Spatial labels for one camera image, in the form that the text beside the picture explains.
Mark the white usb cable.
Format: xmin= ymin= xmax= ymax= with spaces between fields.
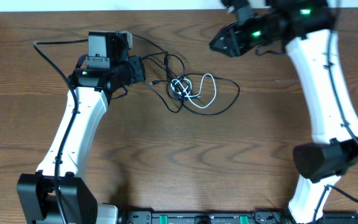
xmin=170 ymin=73 xmax=217 ymax=110

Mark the thick black cable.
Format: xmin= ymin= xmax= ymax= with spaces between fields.
xmin=141 ymin=51 xmax=241 ymax=117

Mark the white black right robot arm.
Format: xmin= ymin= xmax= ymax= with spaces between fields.
xmin=209 ymin=0 xmax=358 ymax=223

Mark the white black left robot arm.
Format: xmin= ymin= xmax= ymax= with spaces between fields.
xmin=17 ymin=30 xmax=145 ymax=223

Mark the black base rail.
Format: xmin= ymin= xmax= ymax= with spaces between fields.
xmin=116 ymin=210 xmax=358 ymax=224

